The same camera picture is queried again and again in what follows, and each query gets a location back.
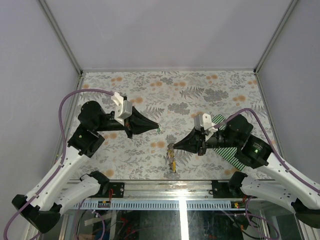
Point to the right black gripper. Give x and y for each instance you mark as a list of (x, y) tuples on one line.
[(190, 143)]

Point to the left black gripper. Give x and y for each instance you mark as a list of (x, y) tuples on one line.
[(137, 123)]

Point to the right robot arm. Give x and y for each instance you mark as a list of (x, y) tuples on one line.
[(295, 192)]

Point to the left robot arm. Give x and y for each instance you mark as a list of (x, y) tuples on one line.
[(44, 205)]

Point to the green striped cloth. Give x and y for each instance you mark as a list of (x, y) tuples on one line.
[(227, 153)]

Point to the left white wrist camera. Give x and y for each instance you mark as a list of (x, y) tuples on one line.
[(123, 108)]

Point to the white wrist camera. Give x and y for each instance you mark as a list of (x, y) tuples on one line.
[(204, 122), (123, 108)]

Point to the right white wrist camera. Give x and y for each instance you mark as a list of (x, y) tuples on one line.
[(204, 122)]

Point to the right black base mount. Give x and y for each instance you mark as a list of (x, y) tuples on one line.
[(227, 190)]

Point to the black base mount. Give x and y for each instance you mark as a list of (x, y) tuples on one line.
[(111, 190), (227, 190)]

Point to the aluminium front rail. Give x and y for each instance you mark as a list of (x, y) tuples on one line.
[(165, 189)]

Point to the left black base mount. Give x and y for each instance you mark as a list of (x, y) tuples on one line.
[(111, 190)]

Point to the blue slotted cable duct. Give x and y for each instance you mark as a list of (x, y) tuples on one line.
[(121, 204)]

